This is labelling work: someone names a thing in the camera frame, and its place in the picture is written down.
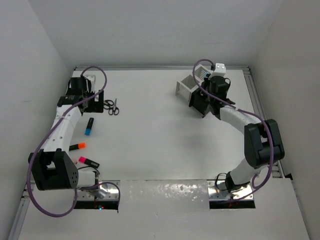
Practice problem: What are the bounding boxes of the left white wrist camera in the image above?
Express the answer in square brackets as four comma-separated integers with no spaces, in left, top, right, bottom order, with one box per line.
[84,74,96,90]

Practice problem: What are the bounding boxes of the dark blue highlighter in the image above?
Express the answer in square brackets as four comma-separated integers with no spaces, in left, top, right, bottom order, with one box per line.
[84,117,95,136]

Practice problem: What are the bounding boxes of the black handled scissors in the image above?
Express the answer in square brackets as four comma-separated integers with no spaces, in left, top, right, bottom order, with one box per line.
[108,98,120,116]
[103,99,114,110]

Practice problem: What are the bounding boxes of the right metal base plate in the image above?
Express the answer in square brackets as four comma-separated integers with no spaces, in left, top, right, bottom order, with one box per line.
[207,179,254,202]

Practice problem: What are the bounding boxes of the orange highlighter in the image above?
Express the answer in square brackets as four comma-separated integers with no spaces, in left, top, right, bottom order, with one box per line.
[69,142,86,151]

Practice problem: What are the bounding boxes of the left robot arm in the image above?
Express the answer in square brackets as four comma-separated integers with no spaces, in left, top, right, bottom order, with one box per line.
[31,75,104,191]

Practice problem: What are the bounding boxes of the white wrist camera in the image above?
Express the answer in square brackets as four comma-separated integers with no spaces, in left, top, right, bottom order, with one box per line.
[210,63,226,77]
[84,74,96,90]

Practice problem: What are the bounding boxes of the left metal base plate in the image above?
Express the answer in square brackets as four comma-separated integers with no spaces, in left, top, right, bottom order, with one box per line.
[77,180,120,201]

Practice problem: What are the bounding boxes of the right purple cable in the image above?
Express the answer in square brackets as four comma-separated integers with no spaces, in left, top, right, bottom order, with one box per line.
[192,58,275,202]

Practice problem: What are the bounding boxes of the black slotted container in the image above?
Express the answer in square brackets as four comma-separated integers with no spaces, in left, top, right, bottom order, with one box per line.
[188,88,210,118]

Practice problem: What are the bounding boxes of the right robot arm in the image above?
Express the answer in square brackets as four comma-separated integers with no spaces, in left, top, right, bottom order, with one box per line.
[201,75,285,192]

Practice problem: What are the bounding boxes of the white slotted container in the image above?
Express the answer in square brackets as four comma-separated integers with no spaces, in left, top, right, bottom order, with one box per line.
[175,64,212,102]

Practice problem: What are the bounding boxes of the metal base plate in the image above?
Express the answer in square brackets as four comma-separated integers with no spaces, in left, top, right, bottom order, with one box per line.
[77,180,120,201]
[207,179,254,202]

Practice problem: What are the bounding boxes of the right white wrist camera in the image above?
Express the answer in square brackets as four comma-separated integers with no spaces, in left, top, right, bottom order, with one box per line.
[210,63,226,77]

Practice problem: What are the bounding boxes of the pink highlighter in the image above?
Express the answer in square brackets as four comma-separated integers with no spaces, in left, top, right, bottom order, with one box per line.
[78,156,100,169]

